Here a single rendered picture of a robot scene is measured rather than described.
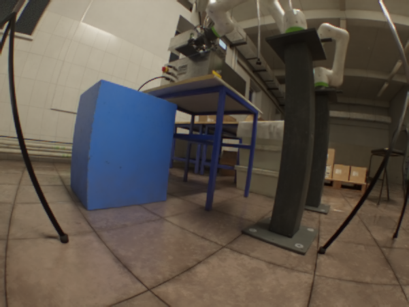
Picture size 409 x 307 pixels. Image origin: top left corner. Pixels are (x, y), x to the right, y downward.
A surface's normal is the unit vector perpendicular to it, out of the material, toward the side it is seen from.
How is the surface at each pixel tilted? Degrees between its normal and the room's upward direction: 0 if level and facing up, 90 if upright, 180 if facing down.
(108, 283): 0
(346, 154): 90
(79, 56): 90
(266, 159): 96
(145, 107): 90
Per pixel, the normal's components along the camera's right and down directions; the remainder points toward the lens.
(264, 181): -0.71, 0.03
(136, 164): 0.79, 0.10
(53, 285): 0.12, -0.99
